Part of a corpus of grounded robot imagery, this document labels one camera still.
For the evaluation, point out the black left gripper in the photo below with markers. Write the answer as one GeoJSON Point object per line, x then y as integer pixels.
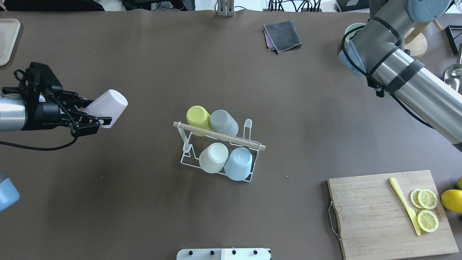
{"type": "Point", "coordinates": [42, 115]}

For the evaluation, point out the pink plastic cup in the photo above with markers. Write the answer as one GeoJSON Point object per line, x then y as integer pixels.
{"type": "Point", "coordinates": [110, 104]}

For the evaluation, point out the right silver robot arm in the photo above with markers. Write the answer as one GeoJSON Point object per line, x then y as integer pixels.
{"type": "Point", "coordinates": [375, 52]}

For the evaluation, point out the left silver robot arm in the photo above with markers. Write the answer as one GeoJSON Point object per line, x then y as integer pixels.
{"type": "Point", "coordinates": [39, 102]}

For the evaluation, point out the yellow plastic cup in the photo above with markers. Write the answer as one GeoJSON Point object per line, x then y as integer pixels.
{"type": "Point", "coordinates": [199, 117]}

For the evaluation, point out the white plastic cup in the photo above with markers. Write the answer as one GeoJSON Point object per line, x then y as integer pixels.
{"type": "Point", "coordinates": [213, 158]}

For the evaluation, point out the grey plastic cup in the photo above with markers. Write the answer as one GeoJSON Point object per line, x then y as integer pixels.
{"type": "Point", "coordinates": [222, 122]}

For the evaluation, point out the light blue plastic cup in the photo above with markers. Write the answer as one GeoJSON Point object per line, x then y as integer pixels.
{"type": "Point", "coordinates": [238, 164]}

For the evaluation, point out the wooden mug tree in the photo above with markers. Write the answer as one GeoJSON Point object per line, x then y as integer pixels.
{"type": "Point", "coordinates": [417, 38]}

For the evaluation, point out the green ceramic bowl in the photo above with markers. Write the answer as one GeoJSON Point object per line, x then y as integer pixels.
{"type": "Point", "coordinates": [351, 31]}

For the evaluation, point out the metal scoop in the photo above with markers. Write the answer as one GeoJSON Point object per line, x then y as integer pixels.
{"type": "Point", "coordinates": [453, 74]}

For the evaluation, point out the grey folded cloth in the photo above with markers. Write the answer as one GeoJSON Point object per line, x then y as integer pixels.
{"type": "Point", "coordinates": [283, 35]}

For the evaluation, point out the purple cloth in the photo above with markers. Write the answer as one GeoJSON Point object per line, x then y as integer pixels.
{"type": "Point", "coordinates": [269, 44]}

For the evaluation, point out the beige tray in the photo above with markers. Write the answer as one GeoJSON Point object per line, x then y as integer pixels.
{"type": "Point", "coordinates": [9, 29]}

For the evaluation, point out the lemon slice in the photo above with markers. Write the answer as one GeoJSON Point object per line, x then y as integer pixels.
{"type": "Point", "coordinates": [427, 199]}
{"type": "Point", "coordinates": [427, 220]}

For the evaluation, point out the whole yellow lemon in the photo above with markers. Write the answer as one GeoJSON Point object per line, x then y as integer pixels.
{"type": "Point", "coordinates": [459, 184]}
{"type": "Point", "coordinates": [452, 200]}

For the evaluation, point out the yellow plastic knife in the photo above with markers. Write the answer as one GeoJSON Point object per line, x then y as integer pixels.
{"type": "Point", "coordinates": [411, 213]}

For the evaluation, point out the wooden cutting board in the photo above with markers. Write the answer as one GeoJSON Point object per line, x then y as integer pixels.
{"type": "Point", "coordinates": [373, 224]}

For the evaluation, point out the white wire cup holder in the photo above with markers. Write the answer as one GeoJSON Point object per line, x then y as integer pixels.
{"type": "Point", "coordinates": [195, 140]}

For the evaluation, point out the aluminium frame post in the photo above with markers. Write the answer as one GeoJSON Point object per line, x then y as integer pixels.
{"type": "Point", "coordinates": [225, 8]}

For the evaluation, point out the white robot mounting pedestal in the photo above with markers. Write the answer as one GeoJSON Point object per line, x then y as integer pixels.
{"type": "Point", "coordinates": [252, 253]}

